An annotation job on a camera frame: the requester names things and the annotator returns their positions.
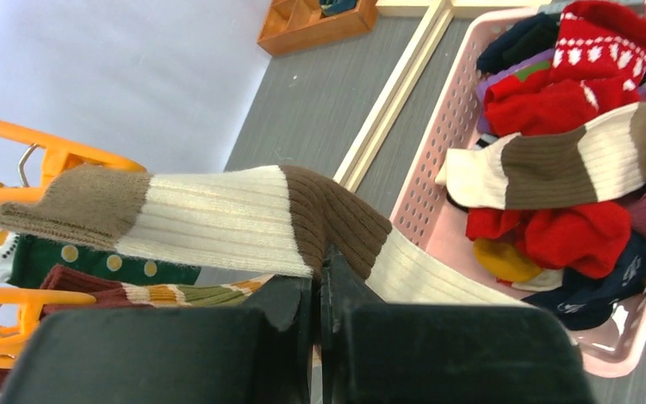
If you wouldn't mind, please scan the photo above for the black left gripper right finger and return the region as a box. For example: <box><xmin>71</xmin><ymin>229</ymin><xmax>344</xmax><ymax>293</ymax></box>
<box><xmin>320</xmin><ymin>247</ymin><xmax>594</xmax><ymax>403</ymax></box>

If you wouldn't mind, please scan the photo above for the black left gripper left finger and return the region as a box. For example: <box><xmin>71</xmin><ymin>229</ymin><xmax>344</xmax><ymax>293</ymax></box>
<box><xmin>0</xmin><ymin>276</ymin><xmax>312</xmax><ymax>404</ymax></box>

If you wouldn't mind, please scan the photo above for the beige brown block sock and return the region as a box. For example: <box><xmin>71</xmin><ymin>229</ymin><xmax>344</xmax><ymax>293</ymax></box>
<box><xmin>0</xmin><ymin>165</ymin><xmax>517</xmax><ymax>306</ymax></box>
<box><xmin>435</xmin><ymin>101</ymin><xmax>646</xmax><ymax>210</ymax></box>

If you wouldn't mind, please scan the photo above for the striped beige maroon sock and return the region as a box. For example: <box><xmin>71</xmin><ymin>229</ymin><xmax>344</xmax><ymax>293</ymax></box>
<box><xmin>0</xmin><ymin>264</ymin><xmax>274</xmax><ymax>396</ymax></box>

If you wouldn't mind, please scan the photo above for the navy santa sock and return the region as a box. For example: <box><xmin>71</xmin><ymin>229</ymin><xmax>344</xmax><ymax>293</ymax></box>
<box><xmin>522</xmin><ymin>231</ymin><xmax>646</xmax><ymax>331</ymax></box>

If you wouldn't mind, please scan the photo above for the plain red sock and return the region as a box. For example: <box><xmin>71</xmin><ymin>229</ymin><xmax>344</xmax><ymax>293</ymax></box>
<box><xmin>466</xmin><ymin>202</ymin><xmax>631</xmax><ymax>279</ymax></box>

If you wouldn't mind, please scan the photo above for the pink perforated plastic basket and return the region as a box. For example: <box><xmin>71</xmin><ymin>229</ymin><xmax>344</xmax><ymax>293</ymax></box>
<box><xmin>390</xmin><ymin>3</ymin><xmax>646</xmax><ymax>378</ymax></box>

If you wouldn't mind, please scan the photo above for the green sock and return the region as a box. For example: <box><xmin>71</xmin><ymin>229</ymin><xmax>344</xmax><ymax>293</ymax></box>
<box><xmin>0</xmin><ymin>227</ymin><xmax>201</xmax><ymax>289</ymax></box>

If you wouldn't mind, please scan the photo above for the orange clothes peg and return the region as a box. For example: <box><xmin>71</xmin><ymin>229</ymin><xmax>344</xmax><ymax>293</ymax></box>
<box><xmin>0</xmin><ymin>120</ymin><xmax>146</xmax><ymax>204</ymax></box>

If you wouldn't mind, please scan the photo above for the orange wooden divided tray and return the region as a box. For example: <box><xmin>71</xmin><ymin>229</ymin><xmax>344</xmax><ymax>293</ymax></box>
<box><xmin>257</xmin><ymin>0</ymin><xmax>379</xmax><ymax>56</ymax></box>

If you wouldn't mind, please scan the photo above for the wooden clothes rack frame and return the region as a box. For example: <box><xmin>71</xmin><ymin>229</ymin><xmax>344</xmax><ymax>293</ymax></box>
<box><xmin>334</xmin><ymin>1</ymin><xmax>548</xmax><ymax>192</ymax></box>

